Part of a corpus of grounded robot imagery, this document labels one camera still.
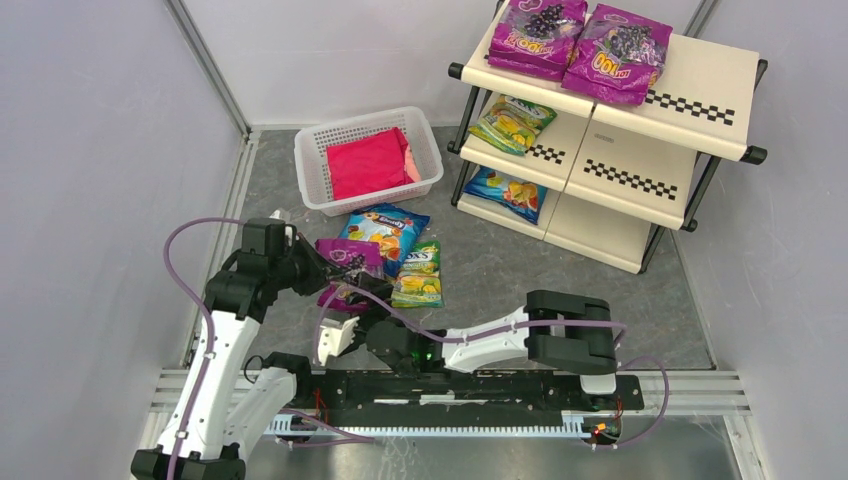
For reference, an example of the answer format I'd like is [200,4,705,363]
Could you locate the green Fox's candy bag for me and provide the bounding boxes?
[391,240,444,308]

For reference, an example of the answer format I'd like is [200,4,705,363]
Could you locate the blue Slendy bag front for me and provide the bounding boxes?
[463,166,548,225]

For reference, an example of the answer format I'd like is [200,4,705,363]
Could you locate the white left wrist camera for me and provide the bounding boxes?
[269,209,297,230]

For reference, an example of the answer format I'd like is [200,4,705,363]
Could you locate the pink folded cloth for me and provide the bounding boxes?
[326,127,422,200]

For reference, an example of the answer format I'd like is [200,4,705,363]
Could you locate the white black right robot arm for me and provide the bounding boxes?
[353,290,626,395]

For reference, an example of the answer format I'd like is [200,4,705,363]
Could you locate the green candy bag on shelf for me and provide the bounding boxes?
[469,94,558,156]

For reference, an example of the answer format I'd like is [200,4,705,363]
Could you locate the cream three-tier shelf rack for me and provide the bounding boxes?
[448,35,768,273]

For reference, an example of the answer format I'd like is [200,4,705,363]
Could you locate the purple grape candy bag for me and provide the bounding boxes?
[315,238,385,315]
[562,3,673,106]
[486,0,588,83]

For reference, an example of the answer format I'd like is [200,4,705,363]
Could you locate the blue slendy bag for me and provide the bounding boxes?
[463,166,548,225]
[339,203,431,277]

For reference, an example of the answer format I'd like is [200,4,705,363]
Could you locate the blue Slendy bag near basket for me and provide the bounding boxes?
[339,203,431,277]

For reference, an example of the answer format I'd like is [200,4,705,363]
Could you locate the white plastic basket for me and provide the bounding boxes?
[294,106,444,216]

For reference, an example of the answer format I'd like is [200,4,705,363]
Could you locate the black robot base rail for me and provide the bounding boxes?
[259,352,645,428]

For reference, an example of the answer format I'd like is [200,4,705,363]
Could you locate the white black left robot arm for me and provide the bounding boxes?
[130,218,345,479]

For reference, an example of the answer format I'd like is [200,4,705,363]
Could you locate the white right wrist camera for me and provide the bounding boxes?
[315,316,360,367]

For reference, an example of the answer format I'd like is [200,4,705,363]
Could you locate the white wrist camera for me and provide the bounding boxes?
[269,209,297,230]
[315,316,360,367]

